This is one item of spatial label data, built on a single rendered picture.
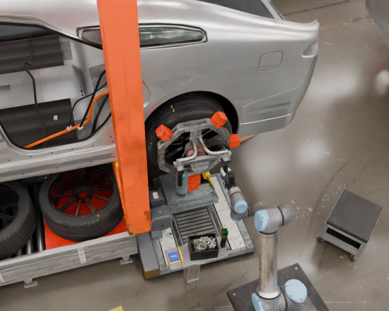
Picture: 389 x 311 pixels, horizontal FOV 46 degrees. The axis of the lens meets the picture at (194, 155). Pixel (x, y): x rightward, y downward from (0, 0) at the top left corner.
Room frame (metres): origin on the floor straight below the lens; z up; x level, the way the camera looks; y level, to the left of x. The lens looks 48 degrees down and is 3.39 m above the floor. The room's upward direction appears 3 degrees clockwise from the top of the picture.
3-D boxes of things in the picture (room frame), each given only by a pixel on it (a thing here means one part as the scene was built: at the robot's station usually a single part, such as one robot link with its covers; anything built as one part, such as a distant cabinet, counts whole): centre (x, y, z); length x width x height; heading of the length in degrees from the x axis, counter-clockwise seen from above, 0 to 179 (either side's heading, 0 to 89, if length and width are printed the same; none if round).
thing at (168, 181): (2.50, 0.07, 0.32); 0.40 x 0.30 x 0.28; 109
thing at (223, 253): (1.70, -0.05, 0.44); 0.43 x 0.17 x 0.03; 109
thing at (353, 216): (2.21, -1.32, 0.17); 0.43 x 0.36 x 0.34; 149
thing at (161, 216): (2.20, 0.29, 0.26); 0.42 x 0.18 x 0.35; 19
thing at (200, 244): (1.72, -0.10, 0.51); 0.20 x 0.14 x 0.13; 101
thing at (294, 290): (1.35, -0.68, 0.58); 0.17 x 0.15 x 0.18; 109
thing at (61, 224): (2.17, 0.86, 0.39); 0.66 x 0.66 x 0.24
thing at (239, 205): (1.90, -0.32, 0.81); 0.12 x 0.09 x 0.10; 19
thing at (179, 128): (2.34, 0.01, 0.85); 0.54 x 0.07 x 0.54; 109
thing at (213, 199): (2.50, 0.07, 0.13); 0.50 x 0.36 x 0.10; 109
